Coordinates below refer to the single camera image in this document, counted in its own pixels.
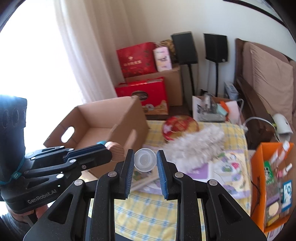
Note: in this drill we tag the large red gift bag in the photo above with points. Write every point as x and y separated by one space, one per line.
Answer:
137 60

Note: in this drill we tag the blue collapsible funnel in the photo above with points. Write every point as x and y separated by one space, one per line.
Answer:
101 142

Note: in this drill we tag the small red gift bag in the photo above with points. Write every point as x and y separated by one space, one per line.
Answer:
151 93

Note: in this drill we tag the left black speaker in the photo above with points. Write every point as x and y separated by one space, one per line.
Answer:
186 53

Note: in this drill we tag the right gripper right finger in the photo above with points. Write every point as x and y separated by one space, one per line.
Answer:
205 210

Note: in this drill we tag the gold wrapped gift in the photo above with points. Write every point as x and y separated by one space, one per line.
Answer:
171 47

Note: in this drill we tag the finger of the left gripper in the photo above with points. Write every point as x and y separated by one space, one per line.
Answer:
98 152
52 154

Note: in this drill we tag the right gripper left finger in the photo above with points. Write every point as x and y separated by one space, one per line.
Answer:
85 210

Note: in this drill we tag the brown sofa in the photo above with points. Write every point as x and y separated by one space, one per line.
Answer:
265 80

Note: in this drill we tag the white plastic clip handle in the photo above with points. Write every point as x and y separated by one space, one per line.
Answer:
138 184

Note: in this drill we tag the black speaker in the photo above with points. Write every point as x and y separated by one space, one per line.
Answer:
216 47
186 53

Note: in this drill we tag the orange storage box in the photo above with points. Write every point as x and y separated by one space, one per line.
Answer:
265 199

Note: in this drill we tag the box of clutter items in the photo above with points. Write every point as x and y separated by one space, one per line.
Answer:
210 109

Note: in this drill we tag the white curtain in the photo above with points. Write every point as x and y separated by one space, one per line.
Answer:
92 32

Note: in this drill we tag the white lamp device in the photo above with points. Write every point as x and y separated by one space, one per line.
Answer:
283 130

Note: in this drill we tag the grey white small box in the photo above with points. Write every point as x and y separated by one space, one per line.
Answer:
230 92

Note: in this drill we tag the purple wet wipes pack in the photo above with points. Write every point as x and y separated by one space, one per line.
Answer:
229 169

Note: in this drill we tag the right black speaker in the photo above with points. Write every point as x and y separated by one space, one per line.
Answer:
216 47

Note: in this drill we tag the pink white tissue pack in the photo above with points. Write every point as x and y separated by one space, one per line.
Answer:
162 59

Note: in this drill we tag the person's left hand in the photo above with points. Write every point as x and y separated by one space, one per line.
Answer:
23 217

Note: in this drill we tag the white fluffy duster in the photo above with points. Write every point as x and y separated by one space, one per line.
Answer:
194 150

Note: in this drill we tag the brown cardboard box background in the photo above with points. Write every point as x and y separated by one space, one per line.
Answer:
173 84

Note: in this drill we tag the open cardboard box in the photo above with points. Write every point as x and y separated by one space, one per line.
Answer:
120 120

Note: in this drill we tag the wooden cork stopper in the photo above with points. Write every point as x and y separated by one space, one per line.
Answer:
117 151

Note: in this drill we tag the round red gold tin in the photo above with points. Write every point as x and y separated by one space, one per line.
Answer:
177 126

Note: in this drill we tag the clear plastic cup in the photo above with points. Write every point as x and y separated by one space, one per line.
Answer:
145 160

